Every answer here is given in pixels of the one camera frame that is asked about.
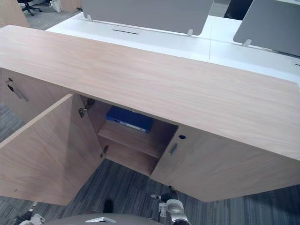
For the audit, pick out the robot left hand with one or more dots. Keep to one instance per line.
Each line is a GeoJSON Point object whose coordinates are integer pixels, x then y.
{"type": "Point", "coordinates": [31, 216]}

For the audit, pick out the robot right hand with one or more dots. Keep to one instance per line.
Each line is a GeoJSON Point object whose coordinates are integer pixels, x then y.
{"type": "Point", "coordinates": [168, 194]}

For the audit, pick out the round black door lock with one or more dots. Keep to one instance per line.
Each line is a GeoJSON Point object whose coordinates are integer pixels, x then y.
{"type": "Point", "coordinates": [182, 137]}

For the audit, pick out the open wooden cabinet door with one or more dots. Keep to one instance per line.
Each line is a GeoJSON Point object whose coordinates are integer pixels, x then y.
{"type": "Point", "coordinates": [47, 152]}

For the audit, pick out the wooden inner cabinet shelf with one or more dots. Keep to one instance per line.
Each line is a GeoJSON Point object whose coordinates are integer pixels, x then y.
{"type": "Point", "coordinates": [131, 138]}

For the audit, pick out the blue file folder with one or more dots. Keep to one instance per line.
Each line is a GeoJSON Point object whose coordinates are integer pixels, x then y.
{"type": "Point", "coordinates": [127, 118]}

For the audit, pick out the large metal door hinge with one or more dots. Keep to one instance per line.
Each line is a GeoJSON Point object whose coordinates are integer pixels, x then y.
{"type": "Point", "coordinates": [85, 108]}

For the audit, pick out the low wooden office cabinet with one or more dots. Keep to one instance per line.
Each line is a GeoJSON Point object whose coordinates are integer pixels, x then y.
{"type": "Point", "coordinates": [140, 70]}

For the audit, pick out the small black door lock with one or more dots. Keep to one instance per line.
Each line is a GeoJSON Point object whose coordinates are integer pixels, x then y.
{"type": "Point", "coordinates": [9, 80]}

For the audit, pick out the white office desk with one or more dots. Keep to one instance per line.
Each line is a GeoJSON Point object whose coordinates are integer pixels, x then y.
{"type": "Point", "coordinates": [164, 43]}
{"type": "Point", "coordinates": [246, 56]}

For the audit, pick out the tall wooden cabinet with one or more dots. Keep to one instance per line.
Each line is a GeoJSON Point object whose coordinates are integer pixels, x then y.
{"type": "Point", "coordinates": [10, 12]}

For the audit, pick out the black office chair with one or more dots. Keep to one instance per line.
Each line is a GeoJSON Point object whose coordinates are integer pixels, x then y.
{"type": "Point", "coordinates": [27, 5]}

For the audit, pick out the dark robot foot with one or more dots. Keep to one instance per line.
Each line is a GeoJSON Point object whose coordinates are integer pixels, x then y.
{"type": "Point", "coordinates": [108, 206]}

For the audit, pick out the grey robot torso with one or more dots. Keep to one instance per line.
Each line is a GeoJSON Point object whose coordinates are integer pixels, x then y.
{"type": "Point", "coordinates": [103, 219]}

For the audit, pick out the grey desk divider screen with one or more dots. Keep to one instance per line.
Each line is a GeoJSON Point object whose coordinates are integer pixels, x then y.
{"type": "Point", "coordinates": [147, 14]}
{"type": "Point", "coordinates": [272, 25]}

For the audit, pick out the white bag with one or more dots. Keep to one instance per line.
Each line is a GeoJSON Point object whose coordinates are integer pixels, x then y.
{"type": "Point", "coordinates": [56, 5]}

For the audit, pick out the wooden furniture panel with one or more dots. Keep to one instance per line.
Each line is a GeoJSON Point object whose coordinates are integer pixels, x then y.
{"type": "Point", "coordinates": [70, 4]}

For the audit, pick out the white divider bracket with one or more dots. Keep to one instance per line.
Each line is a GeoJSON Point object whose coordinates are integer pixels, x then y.
{"type": "Point", "coordinates": [247, 42]}
{"type": "Point", "coordinates": [190, 32]}
{"type": "Point", "coordinates": [89, 17]}

